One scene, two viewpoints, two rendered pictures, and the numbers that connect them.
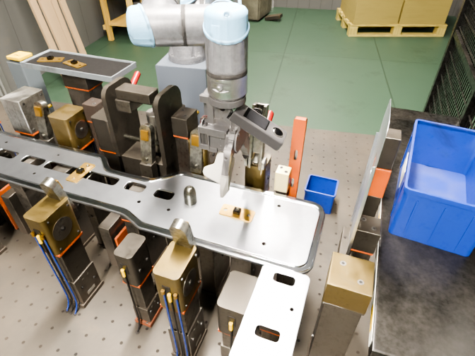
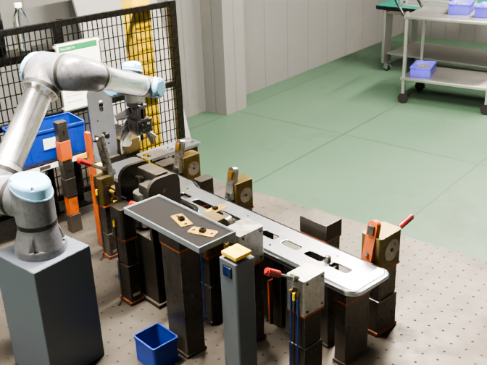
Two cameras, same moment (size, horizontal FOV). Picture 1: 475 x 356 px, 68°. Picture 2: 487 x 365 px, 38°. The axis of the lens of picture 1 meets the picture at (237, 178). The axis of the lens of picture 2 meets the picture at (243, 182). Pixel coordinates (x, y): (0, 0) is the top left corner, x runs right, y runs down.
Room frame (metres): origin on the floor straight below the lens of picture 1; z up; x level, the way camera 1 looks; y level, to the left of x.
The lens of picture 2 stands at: (2.73, 1.60, 2.11)
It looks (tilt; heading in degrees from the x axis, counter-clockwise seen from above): 24 degrees down; 208
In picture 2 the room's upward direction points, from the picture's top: 2 degrees counter-clockwise
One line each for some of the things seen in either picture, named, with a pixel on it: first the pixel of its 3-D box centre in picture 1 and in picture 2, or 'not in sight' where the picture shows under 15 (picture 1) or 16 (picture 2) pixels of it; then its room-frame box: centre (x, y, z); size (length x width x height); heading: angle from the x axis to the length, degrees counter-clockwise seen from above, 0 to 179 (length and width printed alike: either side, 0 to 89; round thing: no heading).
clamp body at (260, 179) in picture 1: (257, 203); (105, 217); (0.78, -0.06, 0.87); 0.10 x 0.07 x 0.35; 160
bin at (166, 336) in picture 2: not in sight; (156, 347); (1.26, 0.48, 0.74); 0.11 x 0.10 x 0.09; 70
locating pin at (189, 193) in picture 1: (190, 196); not in sight; (0.66, 0.12, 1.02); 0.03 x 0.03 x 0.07
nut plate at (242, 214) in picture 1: (237, 211); not in sight; (0.61, 0.00, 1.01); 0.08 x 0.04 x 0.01; 70
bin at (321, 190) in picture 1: (319, 193); not in sight; (0.97, -0.30, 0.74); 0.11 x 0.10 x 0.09; 70
